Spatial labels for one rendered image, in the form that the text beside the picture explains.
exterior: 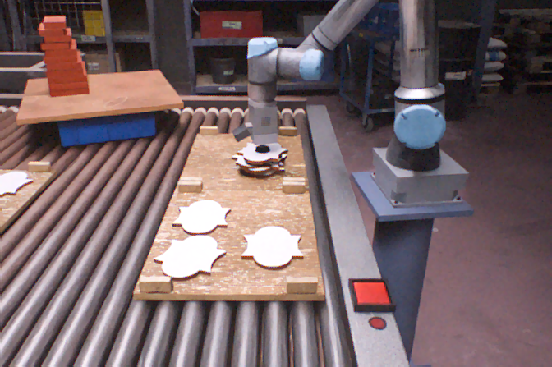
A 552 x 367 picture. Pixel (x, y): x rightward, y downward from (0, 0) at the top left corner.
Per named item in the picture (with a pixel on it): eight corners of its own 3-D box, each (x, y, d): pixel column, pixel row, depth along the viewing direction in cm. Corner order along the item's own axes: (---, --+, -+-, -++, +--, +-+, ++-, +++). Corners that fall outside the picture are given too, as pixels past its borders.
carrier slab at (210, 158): (299, 138, 163) (300, 134, 163) (309, 194, 126) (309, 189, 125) (197, 137, 163) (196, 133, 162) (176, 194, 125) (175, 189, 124)
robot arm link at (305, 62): (328, 44, 124) (287, 42, 127) (319, 52, 114) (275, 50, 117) (326, 74, 127) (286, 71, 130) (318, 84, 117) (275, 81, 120)
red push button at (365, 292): (383, 287, 92) (384, 282, 92) (390, 309, 87) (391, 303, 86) (352, 287, 92) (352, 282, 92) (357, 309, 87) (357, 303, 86)
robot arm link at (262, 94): (250, 86, 121) (245, 79, 128) (250, 103, 123) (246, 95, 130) (279, 84, 122) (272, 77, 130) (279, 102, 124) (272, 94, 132)
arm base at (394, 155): (422, 148, 145) (427, 116, 141) (450, 168, 131) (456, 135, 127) (376, 152, 141) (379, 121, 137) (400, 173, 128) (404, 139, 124)
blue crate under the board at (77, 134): (145, 110, 189) (143, 85, 185) (158, 136, 163) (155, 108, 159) (61, 118, 179) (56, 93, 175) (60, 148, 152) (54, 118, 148)
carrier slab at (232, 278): (308, 195, 125) (309, 190, 125) (324, 300, 88) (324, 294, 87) (175, 194, 125) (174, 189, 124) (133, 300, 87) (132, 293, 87)
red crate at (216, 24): (259, 32, 546) (259, 6, 534) (263, 38, 505) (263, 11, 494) (200, 32, 537) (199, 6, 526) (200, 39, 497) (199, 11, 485)
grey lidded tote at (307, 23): (334, 31, 553) (335, 10, 543) (346, 37, 520) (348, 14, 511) (293, 33, 542) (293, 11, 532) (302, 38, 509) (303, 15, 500)
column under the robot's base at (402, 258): (408, 354, 195) (440, 160, 160) (452, 441, 161) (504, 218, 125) (317, 364, 190) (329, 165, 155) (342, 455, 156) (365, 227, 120)
